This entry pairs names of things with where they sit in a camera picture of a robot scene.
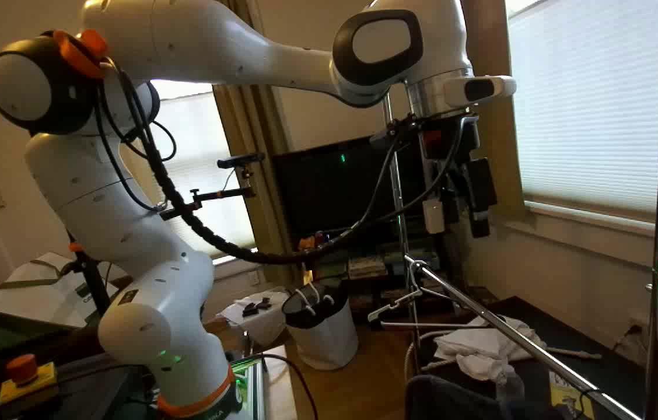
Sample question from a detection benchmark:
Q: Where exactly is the white fabric bin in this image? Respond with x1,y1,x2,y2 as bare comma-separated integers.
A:
281,282,362,373

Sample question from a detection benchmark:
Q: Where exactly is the olive brown curtain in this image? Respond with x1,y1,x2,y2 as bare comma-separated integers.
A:
458,0,530,226
211,0,302,289

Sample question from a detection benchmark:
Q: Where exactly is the black stand pole orange clamp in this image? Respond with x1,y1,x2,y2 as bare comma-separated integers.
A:
65,238,114,317

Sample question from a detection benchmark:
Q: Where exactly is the sunlit bare window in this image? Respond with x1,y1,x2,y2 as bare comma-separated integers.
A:
144,78,260,262

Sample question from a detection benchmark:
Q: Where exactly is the white cellular window blind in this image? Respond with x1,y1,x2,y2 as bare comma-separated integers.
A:
503,0,658,221

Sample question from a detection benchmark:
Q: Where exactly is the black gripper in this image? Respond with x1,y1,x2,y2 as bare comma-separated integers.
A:
440,114,499,241

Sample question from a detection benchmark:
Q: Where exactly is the small white box device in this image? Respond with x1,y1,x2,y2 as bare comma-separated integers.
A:
423,193,449,235

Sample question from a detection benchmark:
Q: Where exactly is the white wall outlet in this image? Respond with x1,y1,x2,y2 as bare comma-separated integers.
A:
620,312,652,345

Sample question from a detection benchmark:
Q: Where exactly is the black braided cable conduit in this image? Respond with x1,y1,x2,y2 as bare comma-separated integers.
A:
93,65,473,266

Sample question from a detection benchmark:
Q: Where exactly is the yellow black printed box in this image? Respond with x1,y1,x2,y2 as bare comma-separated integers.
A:
549,368,598,420

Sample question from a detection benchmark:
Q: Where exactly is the white papers stack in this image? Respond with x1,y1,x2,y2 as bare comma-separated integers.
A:
0,249,120,331

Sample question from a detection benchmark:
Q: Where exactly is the dark blue grey garment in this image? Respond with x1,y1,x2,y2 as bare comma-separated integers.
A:
404,372,533,420

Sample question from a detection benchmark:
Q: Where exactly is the black flat screen television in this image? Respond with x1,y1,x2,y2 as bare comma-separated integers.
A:
271,135,426,253

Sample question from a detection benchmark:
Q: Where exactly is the white box with game controllers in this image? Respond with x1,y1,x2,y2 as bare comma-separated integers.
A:
218,289,293,351

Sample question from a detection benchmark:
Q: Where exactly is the black stereo camera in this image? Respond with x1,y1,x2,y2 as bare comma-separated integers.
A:
214,151,267,170

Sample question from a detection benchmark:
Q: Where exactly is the red yellow emergency stop button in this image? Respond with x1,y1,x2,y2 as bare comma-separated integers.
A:
0,352,61,408

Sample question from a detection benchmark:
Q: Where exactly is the white crumpled cloth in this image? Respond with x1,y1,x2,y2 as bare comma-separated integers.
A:
430,312,551,385

